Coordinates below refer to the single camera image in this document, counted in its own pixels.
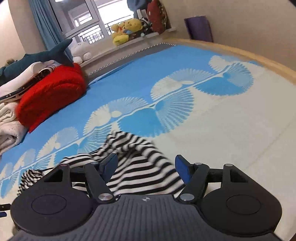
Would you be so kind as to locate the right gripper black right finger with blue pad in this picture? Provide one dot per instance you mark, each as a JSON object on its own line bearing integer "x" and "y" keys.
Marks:
{"x": 194, "y": 177}

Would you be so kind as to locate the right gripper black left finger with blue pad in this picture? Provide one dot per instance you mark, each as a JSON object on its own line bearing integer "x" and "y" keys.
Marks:
{"x": 98, "y": 174}

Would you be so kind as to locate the black white striped garment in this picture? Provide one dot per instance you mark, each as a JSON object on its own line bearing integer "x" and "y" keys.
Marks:
{"x": 142, "y": 168}

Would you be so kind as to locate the white folded clothes pile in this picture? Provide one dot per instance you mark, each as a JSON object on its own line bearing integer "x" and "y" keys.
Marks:
{"x": 17, "y": 87}

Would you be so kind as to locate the blue cream patterned bedspread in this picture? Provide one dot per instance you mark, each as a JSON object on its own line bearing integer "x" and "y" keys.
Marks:
{"x": 209, "y": 107}

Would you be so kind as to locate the cream folded blanket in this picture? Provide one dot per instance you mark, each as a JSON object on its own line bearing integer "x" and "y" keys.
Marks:
{"x": 12, "y": 131}

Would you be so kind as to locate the red fluffy folded blanket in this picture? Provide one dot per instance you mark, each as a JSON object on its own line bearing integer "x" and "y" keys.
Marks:
{"x": 57, "y": 90}

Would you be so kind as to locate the white plush toy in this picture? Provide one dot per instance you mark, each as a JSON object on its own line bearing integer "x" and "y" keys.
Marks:
{"x": 81, "y": 52}

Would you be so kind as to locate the dark teal shark plush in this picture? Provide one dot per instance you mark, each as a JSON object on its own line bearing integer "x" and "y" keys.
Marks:
{"x": 57, "y": 53}

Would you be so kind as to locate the yellow plush toy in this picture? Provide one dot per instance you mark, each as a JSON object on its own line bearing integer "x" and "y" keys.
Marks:
{"x": 122, "y": 31}

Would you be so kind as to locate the purple box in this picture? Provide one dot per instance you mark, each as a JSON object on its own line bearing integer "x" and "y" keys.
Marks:
{"x": 198, "y": 28}

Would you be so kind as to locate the red patterned cushion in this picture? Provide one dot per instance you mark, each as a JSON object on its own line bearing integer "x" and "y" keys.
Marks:
{"x": 158, "y": 17}

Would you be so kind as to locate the blue curtain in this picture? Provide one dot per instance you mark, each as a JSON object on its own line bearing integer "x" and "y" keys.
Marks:
{"x": 46, "y": 23}

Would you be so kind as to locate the wooden bed frame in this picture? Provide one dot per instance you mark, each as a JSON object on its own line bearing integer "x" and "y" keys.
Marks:
{"x": 274, "y": 66}

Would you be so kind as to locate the window with white frame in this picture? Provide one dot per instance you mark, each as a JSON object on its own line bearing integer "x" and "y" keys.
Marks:
{"x": 89, "y": 21}

